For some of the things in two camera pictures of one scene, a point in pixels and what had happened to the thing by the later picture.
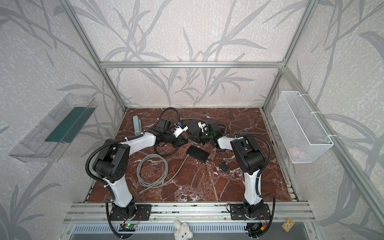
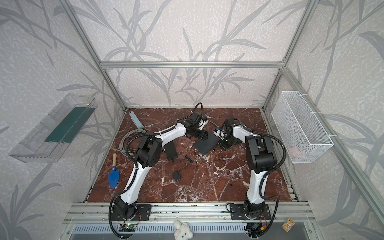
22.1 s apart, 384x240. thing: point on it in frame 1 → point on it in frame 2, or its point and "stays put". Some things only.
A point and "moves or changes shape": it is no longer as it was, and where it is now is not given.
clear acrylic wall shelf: x=47 y=142 stays put
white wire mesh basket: x=303 y=137 stays put
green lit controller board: x=127 y=227 stays put
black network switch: x=198 y=153 → x=170 y=150
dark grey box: x=193 y=125 moves or changes shape
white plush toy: x=182 y=231 stays put
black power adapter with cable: x=224 y=167 → x=176 y=174
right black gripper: x=202 y=137 → x=223 y=139
